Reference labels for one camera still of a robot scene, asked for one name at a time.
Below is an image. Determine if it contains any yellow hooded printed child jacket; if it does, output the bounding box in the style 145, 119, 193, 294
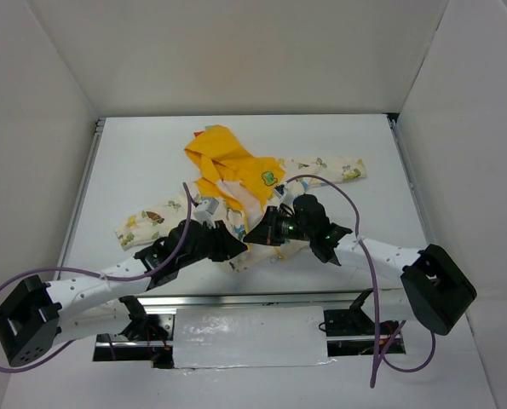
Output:
115, 125, 366, 250

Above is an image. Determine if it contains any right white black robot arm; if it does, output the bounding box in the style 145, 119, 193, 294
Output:
243, 194, 477, 336

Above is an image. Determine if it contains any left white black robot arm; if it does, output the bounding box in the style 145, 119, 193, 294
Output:
0, 221, 248, 368

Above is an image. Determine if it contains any white foil covered panel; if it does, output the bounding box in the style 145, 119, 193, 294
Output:
173, 306, 331, 369

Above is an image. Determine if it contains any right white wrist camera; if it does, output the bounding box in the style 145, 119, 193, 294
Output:
274, 184, 293, 205

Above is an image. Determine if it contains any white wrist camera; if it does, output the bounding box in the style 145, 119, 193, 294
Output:
193, 197, 219, 226
274, 184, 293, 205

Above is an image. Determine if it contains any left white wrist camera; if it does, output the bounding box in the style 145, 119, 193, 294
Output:
193, 197, 219, 226

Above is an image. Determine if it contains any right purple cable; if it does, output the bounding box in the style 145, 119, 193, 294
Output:
283, 174, 437, 389

